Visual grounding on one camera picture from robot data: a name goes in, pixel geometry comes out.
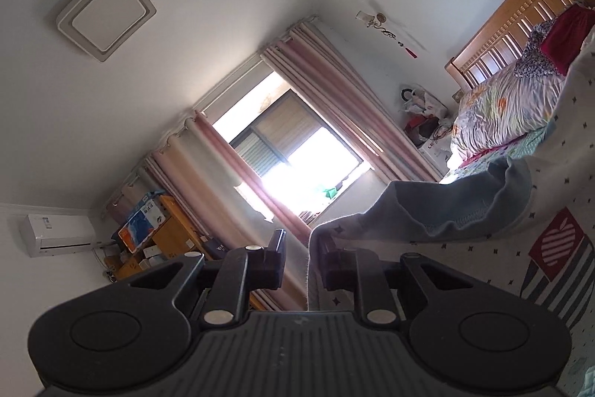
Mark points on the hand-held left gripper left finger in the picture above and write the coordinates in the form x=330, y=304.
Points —
x=274, y=260

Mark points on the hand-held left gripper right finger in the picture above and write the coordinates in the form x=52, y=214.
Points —
x=335, y=269

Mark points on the white dotted children's shirt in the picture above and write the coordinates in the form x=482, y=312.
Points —
x=548, y=192

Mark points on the flat black box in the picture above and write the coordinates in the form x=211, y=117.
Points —
x=216, y=249

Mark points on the wooden bookshelf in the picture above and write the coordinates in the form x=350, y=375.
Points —
x=174, y=232

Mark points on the window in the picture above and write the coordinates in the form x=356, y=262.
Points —
x=297, y=155

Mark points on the blue white cardboard box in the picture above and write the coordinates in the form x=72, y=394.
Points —
x=139, y=225

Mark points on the pile of bags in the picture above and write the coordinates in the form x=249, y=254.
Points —
x=423, y=113

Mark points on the white air conditioner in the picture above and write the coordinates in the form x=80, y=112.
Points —
x=56, y=234

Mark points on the floral quilt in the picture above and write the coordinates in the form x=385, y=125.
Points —
x=502, y=108

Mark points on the green quilted bedspread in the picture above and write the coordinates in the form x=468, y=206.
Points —
x=530, y=141

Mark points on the dark patterned cloth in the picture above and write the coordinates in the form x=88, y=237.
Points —
x=534, y=57

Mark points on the square white ceiling light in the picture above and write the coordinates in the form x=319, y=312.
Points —
x=107, y=11

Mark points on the wooden bed headboard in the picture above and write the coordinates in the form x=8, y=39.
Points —
x=520, y=6

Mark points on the red cloth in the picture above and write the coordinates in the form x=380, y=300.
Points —
x=569, y=34

